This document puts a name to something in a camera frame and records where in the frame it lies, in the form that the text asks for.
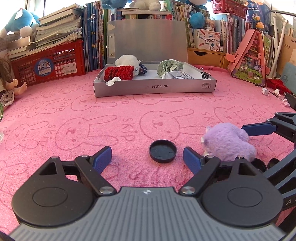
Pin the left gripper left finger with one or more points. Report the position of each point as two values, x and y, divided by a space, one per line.
88 170

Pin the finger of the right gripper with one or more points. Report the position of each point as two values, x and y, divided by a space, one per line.
259 129

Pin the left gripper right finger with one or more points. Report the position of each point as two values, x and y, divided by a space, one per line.
206 171

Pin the purple plush toy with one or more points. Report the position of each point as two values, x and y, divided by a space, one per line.
226 141

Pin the black round lid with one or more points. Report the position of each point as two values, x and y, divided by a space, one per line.
162 151
262 166

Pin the white paper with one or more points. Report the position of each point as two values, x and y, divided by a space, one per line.
176 75

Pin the red knitted item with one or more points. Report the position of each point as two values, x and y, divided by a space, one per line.
123 72

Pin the green checked cloth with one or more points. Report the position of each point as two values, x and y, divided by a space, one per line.
169 66

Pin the blue patterned scrunchie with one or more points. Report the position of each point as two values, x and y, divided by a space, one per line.
142 69

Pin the white plush toy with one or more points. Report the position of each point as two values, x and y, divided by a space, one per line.
129 60

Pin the small pink white figure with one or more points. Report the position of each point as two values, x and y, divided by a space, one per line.
285 103

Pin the small white paper cube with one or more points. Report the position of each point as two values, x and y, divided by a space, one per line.
265 91

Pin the red cloth at right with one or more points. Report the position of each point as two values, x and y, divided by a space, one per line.
277 84

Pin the triangular pink toy house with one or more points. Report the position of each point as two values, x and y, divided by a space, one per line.
248 62

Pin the black binder clip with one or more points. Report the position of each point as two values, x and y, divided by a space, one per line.
206 74

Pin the wooden drawer shelf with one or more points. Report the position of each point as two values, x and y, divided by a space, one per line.
207 57

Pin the white colourful pencil box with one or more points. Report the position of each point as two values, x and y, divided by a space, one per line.
207 40

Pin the red plastic basket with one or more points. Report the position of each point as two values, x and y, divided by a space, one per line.
62 61

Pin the brown haired doll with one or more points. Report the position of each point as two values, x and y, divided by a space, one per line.
9 86

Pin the red basket on top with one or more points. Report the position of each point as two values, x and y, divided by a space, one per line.
237 8

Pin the large blue plush toy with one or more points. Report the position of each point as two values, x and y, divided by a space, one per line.
197 20

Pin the grey cardboard box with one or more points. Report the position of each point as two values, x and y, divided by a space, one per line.
151 41

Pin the stack of books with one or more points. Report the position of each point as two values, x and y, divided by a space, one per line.
59 27

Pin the blue plush on books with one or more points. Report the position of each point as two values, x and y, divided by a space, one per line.
22 22

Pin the pink white plush lamb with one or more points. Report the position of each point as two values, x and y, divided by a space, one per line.
151 5

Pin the blue bear plush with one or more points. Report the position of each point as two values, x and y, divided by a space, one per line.
114 4

